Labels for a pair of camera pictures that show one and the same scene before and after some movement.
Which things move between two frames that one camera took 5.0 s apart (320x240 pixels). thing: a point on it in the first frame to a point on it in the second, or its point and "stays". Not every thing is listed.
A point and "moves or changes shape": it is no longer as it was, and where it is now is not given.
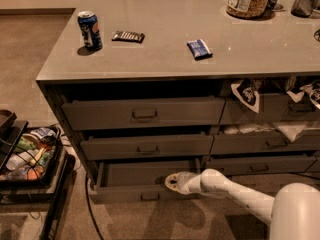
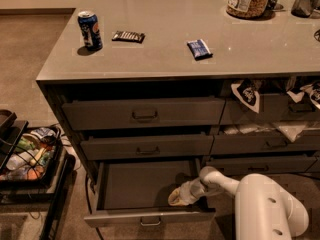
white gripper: x=188 y=185 to x=192 y=192
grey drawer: x=139 y=182 moves or changes shape
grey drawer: x=130 y=147 stays
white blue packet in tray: x=43 y=131 stays
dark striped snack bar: x=122 y=36 stays
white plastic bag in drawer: x=292 y=130 stays
